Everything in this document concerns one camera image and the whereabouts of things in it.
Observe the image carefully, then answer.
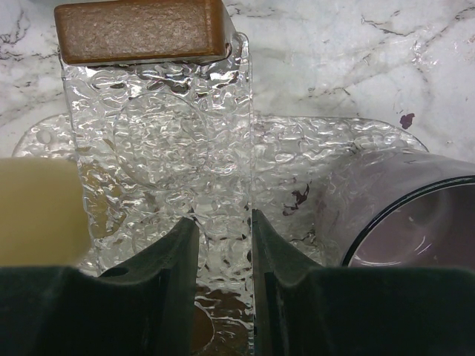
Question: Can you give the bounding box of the mauve mug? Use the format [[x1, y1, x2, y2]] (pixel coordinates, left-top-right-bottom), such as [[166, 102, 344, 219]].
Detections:
[[313, 148, 474, 269]]

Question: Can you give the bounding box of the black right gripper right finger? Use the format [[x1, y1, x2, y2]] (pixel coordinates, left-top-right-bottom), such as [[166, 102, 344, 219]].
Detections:
[[252, 210, 474, 355]]

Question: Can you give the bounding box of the yellow mug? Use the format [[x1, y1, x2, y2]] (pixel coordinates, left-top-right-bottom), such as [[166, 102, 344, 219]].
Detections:
[[1, 157, 91, 267]]

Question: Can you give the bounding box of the clear textured oval tray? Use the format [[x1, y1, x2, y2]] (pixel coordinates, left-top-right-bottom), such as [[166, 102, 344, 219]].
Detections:
[[13, 109, 425, 278]]

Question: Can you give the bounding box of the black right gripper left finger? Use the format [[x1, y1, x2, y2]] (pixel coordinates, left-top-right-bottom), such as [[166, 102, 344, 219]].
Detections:
[[1, 218, 200, 355]]

